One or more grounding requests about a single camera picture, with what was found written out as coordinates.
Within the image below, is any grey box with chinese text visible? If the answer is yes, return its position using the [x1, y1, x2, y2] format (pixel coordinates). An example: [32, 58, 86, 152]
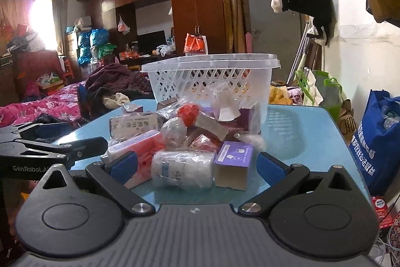
[109, 112, 159, 140]

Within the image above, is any white bottle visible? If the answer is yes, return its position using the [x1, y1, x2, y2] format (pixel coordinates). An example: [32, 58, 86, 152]
[150, 150, 216, 190]

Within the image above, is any red ball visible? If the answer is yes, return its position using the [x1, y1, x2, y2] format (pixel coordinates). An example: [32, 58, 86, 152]
[176, 102, 201, 127]

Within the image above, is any red and white medicine box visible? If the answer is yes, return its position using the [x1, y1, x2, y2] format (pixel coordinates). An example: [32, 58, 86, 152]
[102, 130, 165, 189]

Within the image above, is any purple cardboard box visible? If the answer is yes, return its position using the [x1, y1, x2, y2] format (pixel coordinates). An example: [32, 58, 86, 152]
[213, 141, 254, 191]

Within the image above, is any pink floral bed cover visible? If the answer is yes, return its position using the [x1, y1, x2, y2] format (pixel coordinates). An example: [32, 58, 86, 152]
[0, 82, 85, 127]

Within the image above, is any dark purple clothes pile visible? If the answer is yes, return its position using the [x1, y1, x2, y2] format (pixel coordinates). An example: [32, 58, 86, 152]
[85, 63, 155, 119]

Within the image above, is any green tote bag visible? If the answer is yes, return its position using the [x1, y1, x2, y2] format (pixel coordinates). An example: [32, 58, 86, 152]
[295, 69, 345, 121]

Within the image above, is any blue shopping bag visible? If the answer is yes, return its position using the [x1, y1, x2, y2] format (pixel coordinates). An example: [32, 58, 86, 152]
[349, 90, 400, 196]

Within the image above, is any white plastic lattice basket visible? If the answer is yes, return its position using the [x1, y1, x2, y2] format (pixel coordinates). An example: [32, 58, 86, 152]
[142, 54, 280, 140]

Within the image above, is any blue patterned bags stack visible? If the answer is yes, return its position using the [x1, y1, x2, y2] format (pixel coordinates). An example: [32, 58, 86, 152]
[78, 29, 115, 66]

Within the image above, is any grey door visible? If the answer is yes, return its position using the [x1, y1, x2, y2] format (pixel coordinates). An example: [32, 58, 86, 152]
[248, 0, 301, 82]

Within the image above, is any orange white plastic bag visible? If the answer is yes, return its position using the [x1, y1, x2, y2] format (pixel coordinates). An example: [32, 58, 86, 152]
[184, 33, 208, 56]

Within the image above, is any window curtain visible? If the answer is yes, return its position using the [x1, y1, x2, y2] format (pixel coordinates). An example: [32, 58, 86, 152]
[52, 0, 68, 55]

